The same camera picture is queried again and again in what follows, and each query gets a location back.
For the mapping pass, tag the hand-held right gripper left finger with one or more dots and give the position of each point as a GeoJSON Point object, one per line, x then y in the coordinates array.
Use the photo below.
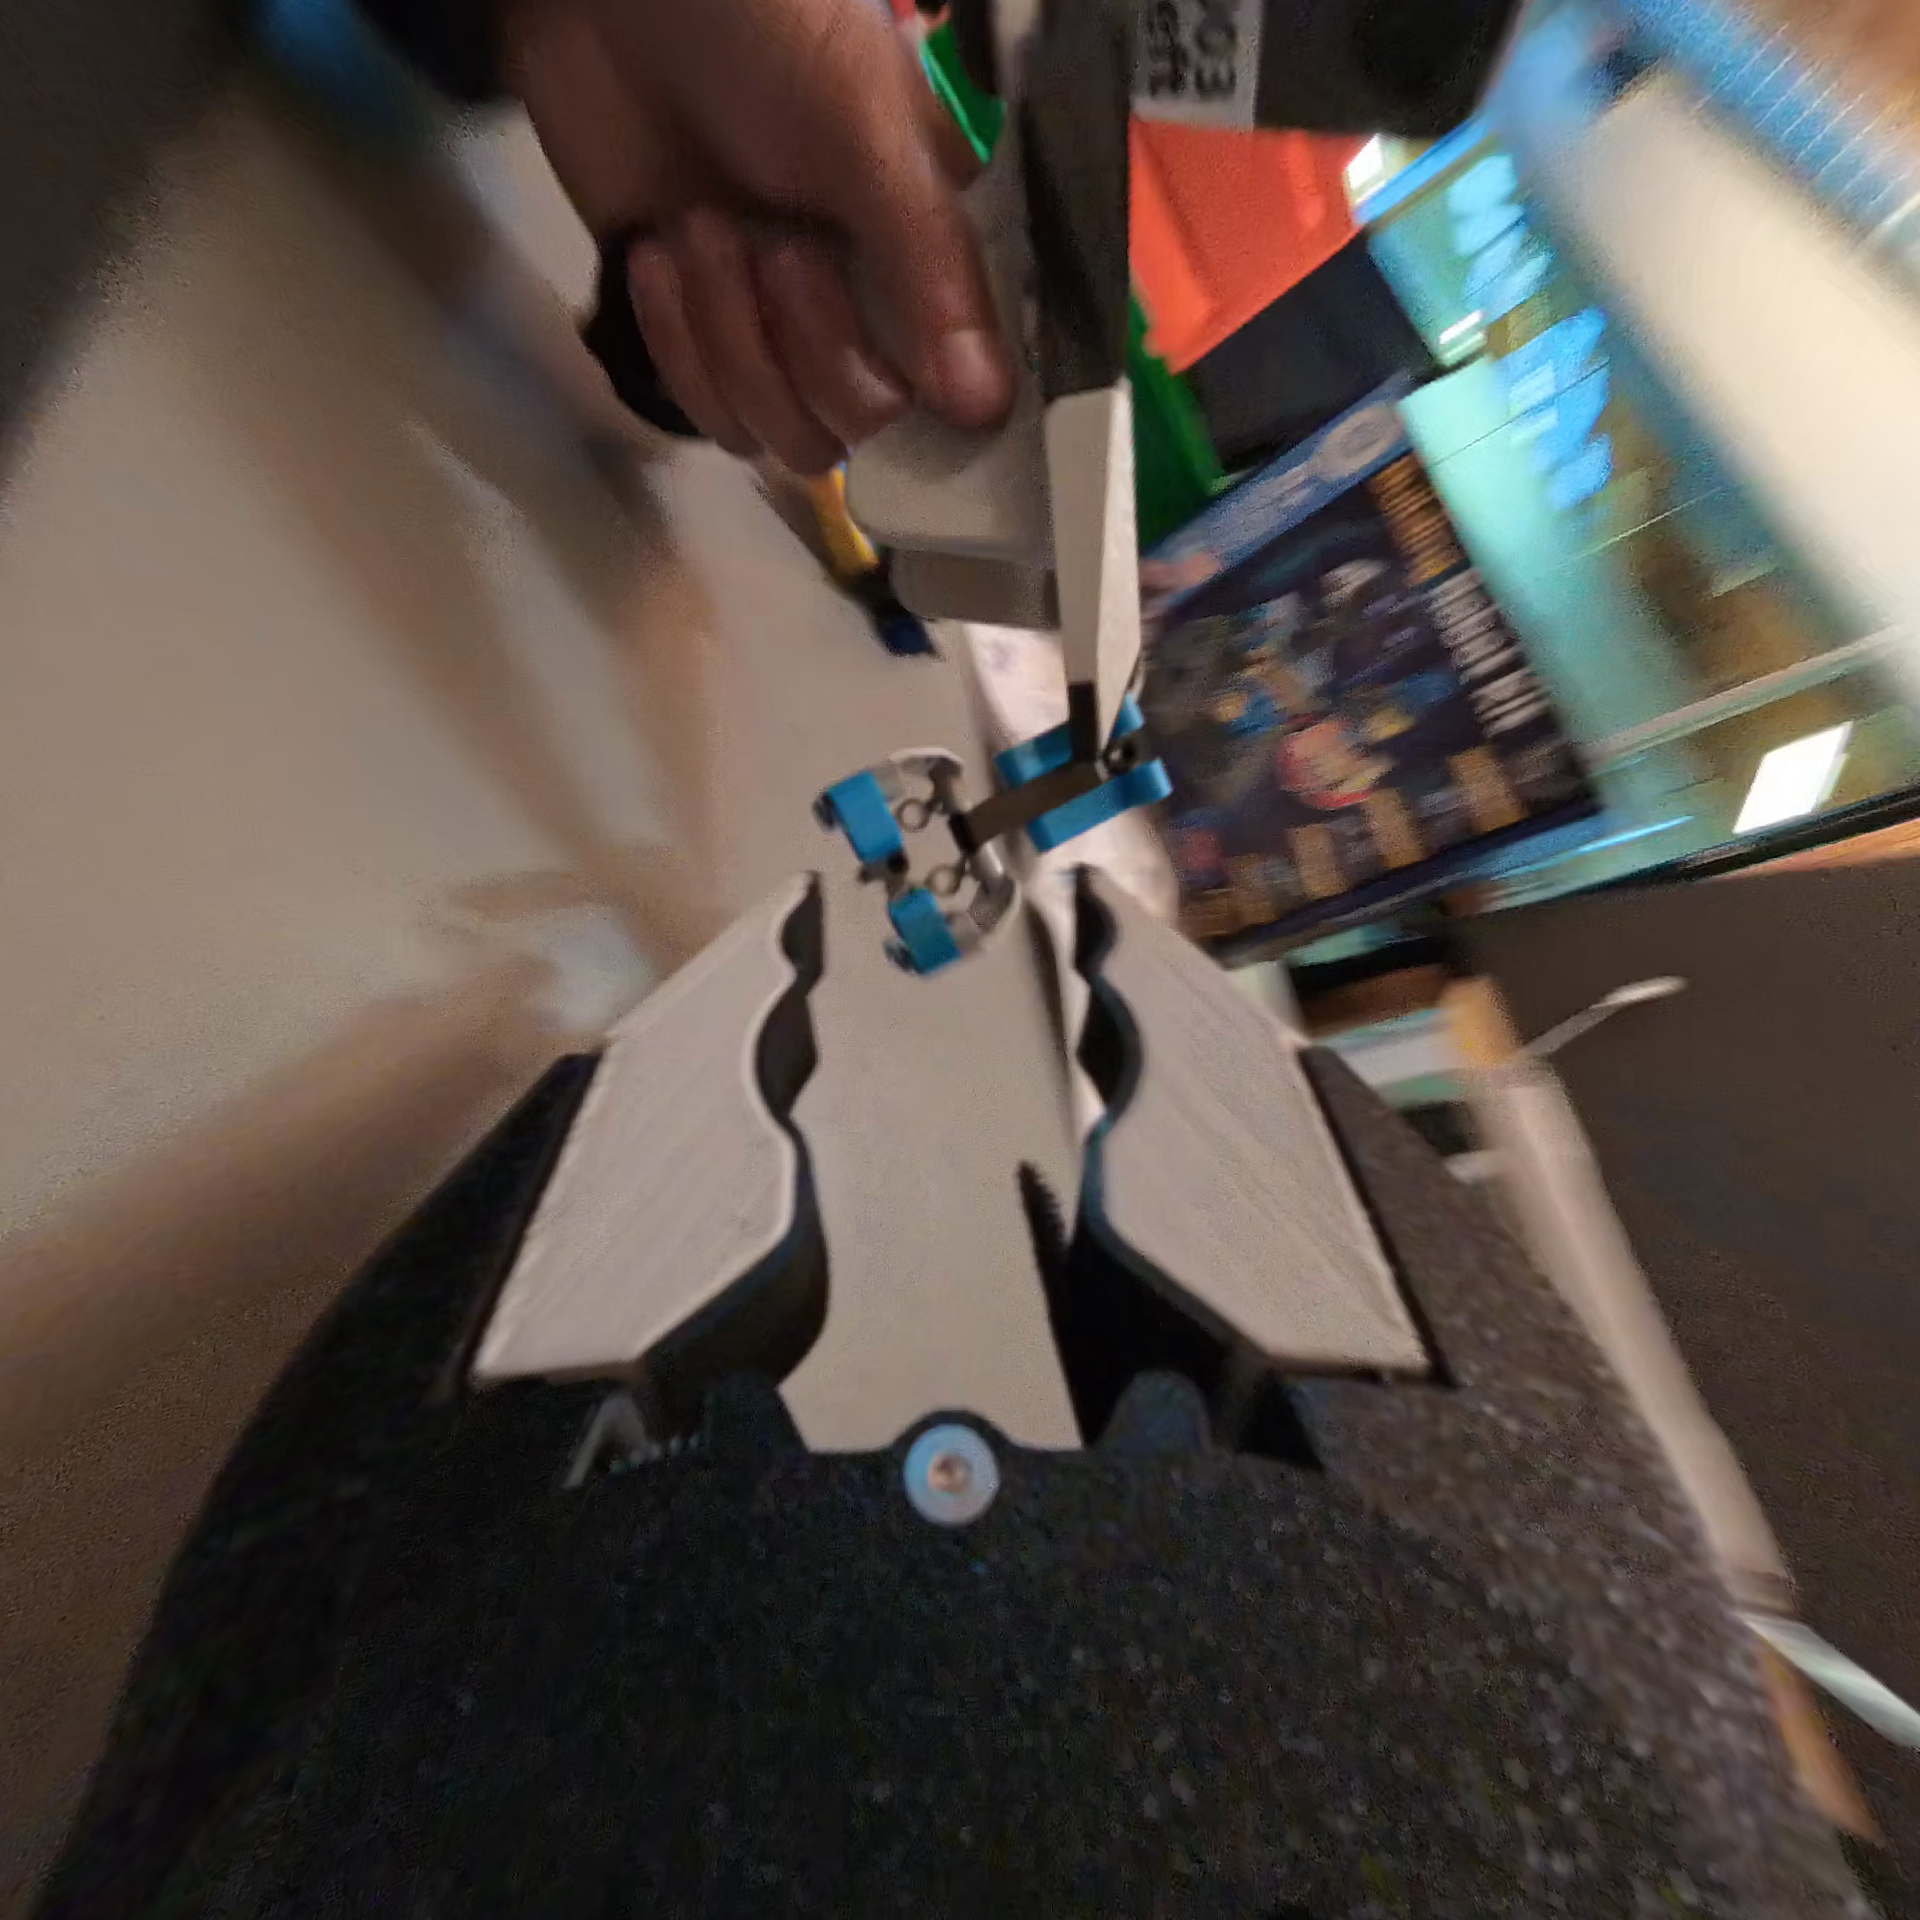
{"type": "Point", "coordinates": [660, 1186]}

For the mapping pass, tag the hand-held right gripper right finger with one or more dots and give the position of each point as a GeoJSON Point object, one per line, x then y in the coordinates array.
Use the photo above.
{"type": "Point", "coordinates": [1244, 1186]}

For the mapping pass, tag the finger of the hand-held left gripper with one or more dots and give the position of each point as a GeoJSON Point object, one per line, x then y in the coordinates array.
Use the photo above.
{"type": "Point", "coordinates": [1096, 541]}

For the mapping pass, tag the blue yellow black brick assembly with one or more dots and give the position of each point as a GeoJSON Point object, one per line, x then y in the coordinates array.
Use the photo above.
{"type": "Point", "coordinates": [849, 541]}

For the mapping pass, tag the blue black brick frame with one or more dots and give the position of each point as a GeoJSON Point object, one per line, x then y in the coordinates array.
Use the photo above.
{"type": "Point", "coordinates": [1080, 804]}

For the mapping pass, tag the grey panel brick assembly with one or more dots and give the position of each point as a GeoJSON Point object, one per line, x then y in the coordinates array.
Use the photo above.
{"type": "Point", "coordinates": [861, 804]}

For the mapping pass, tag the person's left forearm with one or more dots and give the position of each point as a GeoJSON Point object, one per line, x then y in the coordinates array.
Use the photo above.
{"type": "Point", "coordinates": [450, 38]}

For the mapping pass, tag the grey desk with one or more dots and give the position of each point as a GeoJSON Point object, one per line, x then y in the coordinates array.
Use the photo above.
{"type": "Point", "coordinates": [300, 676]}

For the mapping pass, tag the person's left hand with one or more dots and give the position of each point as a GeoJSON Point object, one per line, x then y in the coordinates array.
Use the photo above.
{"type": "Point", "coordinates": [779, 196]}

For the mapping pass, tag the green plastic bin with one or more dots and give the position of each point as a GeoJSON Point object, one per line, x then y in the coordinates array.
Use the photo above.
{"type": "Point", "coordinates": [1171, 452]}

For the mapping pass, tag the instruction booklet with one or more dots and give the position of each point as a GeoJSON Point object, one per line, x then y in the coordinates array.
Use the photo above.
{"type": "Point", "coordinates": [1020, 676]}

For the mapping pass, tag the orange felt bag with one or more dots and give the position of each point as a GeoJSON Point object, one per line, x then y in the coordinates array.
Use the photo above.
{"type": "Point", "coordinates": [1231, 224]}

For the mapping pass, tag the robot kit box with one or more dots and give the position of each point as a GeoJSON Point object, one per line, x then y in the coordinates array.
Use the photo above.
{"type": "Point", "coordinates": [1349, 706]}

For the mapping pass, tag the black partition panel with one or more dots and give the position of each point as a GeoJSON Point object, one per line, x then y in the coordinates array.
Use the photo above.
{"type": "Point", "coordinates": [1769, 1125]}

